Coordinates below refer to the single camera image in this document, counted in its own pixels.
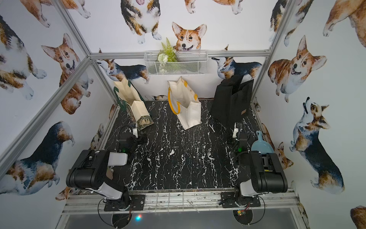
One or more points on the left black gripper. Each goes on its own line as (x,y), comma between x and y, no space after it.
(137,140)

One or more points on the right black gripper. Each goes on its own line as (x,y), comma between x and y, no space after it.
(231,142)

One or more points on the cream tote bag green handles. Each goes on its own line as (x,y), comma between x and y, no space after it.
(131,99)

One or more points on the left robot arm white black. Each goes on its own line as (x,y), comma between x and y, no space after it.
(89,172)

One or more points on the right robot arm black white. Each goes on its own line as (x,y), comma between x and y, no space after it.
(266,173)

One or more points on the black canvas tote bag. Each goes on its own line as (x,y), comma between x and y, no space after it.
(232,100)

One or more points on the light blue dustpan scoop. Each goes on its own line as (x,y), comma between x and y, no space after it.
(261,145)

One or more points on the artificial fern and white flower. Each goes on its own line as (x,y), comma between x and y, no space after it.
(167,54)

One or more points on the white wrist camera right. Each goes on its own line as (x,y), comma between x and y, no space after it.
(236,130)

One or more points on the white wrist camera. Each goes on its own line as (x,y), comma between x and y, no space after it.
(236,130)
(134,129)

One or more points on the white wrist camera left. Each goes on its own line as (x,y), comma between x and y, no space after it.
(134,129)

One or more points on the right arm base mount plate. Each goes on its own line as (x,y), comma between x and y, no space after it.
(238,199)

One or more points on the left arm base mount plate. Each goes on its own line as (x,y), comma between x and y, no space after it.
(133,202)

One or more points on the cream tote bag yellow handles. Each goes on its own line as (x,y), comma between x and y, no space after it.
(184,103)

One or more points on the white wire wall basket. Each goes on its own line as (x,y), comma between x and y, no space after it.
(178,63)

